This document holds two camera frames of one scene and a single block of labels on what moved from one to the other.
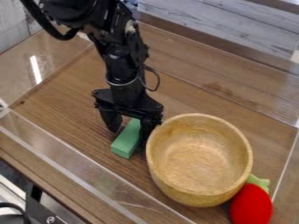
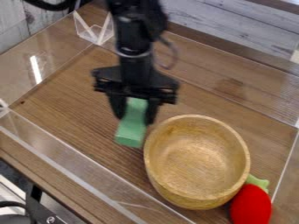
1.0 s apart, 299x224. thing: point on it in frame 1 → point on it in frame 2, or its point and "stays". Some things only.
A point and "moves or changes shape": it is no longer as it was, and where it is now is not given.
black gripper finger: (147, 126) → (153, 103)
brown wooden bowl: (199, 159) stays
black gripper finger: (113, 120) → (119, 101)
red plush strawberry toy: (251, 206) stays
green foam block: (127, 136) moves or changes shape
